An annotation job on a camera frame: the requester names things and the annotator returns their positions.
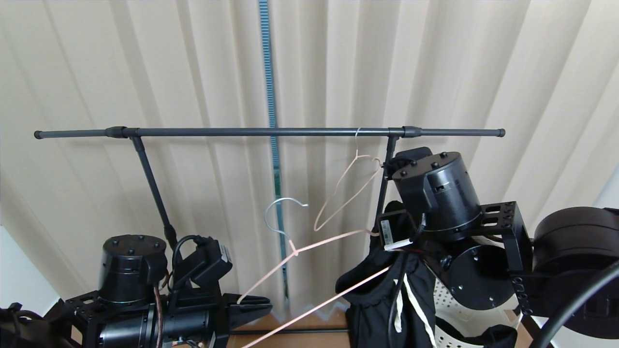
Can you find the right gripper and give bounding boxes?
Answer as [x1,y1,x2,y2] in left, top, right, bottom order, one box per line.
[377,202,516,311]

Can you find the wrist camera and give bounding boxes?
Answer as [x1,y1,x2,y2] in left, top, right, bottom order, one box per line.
[181,239,234,298]
[393,146,434,169]

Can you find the white laundry basket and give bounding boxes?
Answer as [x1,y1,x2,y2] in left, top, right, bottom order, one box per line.
[433,278,525,348]

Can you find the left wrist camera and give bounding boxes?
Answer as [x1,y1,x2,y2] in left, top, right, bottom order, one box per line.
[181,239,234,298]

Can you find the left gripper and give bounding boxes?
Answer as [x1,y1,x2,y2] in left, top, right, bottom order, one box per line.
[97,292,274,348]

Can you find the beige curtain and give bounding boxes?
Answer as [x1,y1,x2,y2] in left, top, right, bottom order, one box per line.
[0,0,619,317]

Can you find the pink clothes hanger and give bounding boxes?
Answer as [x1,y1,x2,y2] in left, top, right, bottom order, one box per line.
[236,197,393,348]
[313,128,383,232]

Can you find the black clothes rack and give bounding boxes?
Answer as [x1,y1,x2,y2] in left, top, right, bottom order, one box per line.
[34,126,506,339]

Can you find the black shorts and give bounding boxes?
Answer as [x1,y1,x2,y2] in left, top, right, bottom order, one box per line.
[335,227,438,348]

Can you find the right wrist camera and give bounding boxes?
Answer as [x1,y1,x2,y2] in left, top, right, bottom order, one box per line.
[393,146,434,169]

